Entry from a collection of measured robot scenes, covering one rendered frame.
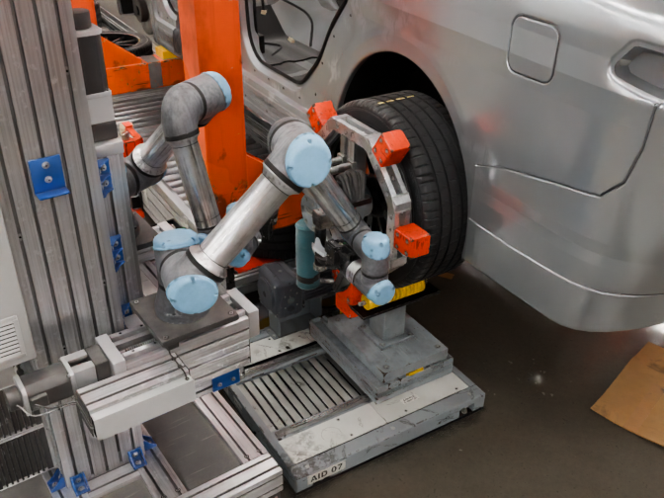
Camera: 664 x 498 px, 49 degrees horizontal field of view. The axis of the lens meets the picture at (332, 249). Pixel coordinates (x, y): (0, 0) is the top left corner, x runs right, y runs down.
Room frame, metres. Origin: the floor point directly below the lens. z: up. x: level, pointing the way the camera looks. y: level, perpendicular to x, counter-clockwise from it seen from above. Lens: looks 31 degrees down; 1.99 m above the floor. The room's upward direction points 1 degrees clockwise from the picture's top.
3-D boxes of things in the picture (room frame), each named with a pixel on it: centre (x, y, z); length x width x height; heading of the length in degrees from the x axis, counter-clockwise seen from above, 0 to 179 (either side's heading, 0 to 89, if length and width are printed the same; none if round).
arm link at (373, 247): (1.72, -0.11, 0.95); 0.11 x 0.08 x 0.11; 22
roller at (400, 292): (2.18, -0.22, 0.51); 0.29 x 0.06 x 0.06; 122
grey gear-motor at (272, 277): (2.54, 0.09, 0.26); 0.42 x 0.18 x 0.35; 122
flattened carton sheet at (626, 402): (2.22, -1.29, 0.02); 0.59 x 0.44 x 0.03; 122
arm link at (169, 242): (1.63, 0.40, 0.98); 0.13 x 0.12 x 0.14; 22
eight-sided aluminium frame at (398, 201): (2.23, -0.07, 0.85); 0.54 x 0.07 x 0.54; 32
